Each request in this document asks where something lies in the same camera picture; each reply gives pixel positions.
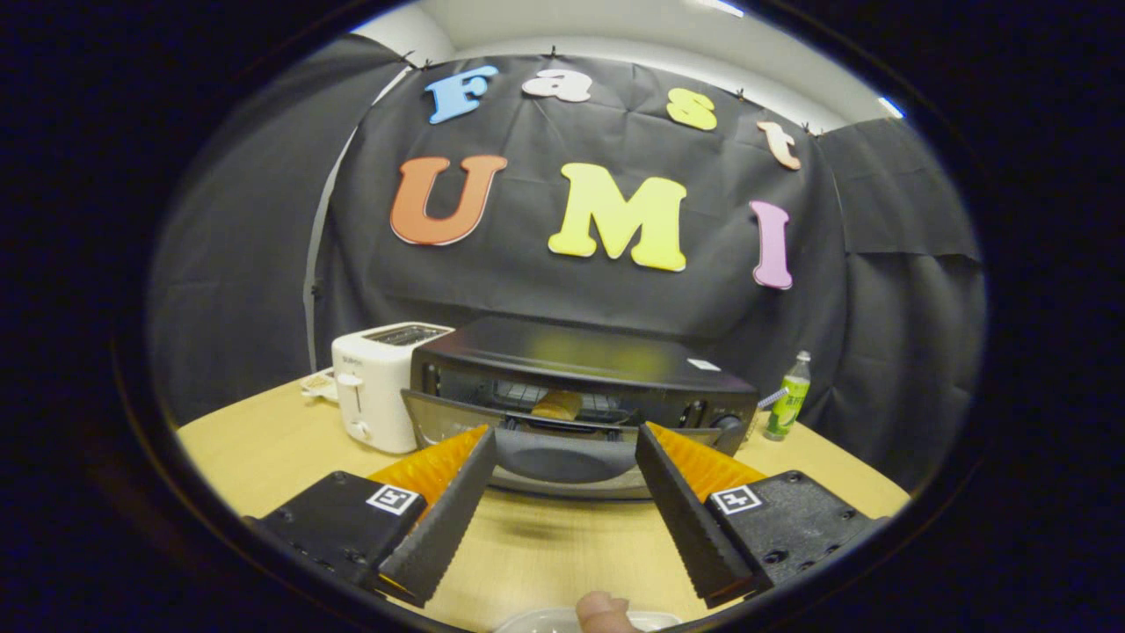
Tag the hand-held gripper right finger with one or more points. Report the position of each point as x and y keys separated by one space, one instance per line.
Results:
x=690 y=523

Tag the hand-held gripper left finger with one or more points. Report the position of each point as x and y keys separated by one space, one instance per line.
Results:
x=439 y=523

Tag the golden layered bread roll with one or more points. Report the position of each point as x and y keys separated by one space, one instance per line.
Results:
x=556 y=406

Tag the black toaster oven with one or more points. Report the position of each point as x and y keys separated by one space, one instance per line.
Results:
x=571 y=356

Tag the white pop-up toaster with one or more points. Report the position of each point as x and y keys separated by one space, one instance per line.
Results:
x=378 y=387

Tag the white plate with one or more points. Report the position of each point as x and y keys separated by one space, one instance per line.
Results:
x=536 y=622

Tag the striped straw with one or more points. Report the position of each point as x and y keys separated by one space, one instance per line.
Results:
x=773 y=397

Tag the green label drink bottle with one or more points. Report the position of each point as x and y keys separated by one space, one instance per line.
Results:
x=788 y=404

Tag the small ceiling light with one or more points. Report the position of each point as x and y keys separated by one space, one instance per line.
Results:
x=891 y=107

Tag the long ceiling light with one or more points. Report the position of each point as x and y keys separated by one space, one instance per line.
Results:
x=719 y=7

